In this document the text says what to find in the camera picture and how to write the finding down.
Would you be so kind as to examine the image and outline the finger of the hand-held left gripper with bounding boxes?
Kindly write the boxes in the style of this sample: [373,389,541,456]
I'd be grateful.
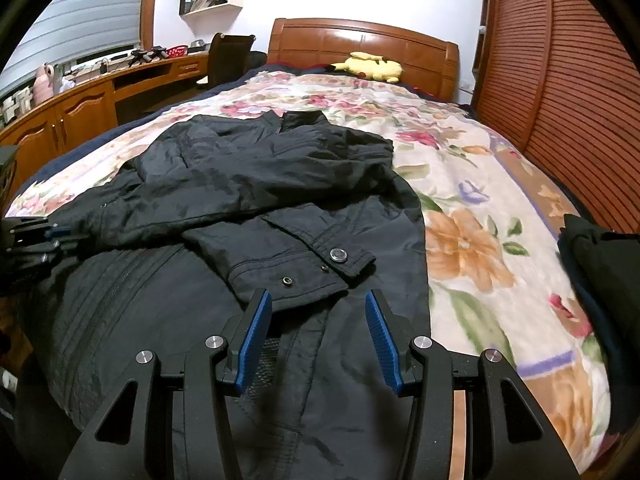
[7,240,68,268]
[9,217,76,242]

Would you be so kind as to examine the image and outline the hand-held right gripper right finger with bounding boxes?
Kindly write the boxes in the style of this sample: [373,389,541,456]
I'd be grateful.
[364,289,571,480]

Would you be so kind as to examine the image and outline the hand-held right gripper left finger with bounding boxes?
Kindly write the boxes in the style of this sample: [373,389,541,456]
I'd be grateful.
[57,287,273,480]

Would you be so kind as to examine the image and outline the black jacket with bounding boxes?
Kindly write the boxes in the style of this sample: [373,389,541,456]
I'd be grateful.
[10,109,433,480]

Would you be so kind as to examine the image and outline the dark clothes pile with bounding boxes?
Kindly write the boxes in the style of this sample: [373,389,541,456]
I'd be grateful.
[557,212,640,413]

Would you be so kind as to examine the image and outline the small white boxes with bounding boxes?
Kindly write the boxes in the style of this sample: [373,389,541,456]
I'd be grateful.
[0,87,32,127]

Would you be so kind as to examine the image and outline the pink bottle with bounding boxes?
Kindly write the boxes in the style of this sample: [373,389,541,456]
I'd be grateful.
[32,64,55,106]

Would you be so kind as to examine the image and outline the wooden desk with cabinets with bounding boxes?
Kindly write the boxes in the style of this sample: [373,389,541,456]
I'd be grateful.
[0,52,211,161]

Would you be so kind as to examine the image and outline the grey window blind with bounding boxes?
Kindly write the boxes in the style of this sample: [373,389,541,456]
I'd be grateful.
[0,0,146,106]

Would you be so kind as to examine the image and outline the floral blanket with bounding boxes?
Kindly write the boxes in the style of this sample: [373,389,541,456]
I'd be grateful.
[5,71,613,480]

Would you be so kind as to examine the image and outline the black gadget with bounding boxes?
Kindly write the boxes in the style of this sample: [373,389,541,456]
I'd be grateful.
[130,47,168,66]

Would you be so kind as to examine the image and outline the dark brown chair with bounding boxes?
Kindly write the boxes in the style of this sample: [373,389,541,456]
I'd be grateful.
[202,33,257,88]

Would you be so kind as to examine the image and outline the yellow plush toy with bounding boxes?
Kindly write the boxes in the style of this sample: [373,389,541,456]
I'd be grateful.
[327,52,404,84]

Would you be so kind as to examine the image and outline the wooden bed headboard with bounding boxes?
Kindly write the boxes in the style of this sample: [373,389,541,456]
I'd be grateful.
[267,18,460,103]

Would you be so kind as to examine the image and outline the wooden louvered wardrobe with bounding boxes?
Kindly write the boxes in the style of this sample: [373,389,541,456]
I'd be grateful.
[470,0,640,241]

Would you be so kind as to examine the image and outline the wooden window frame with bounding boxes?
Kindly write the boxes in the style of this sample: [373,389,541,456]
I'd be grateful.
[140,0,163,51]

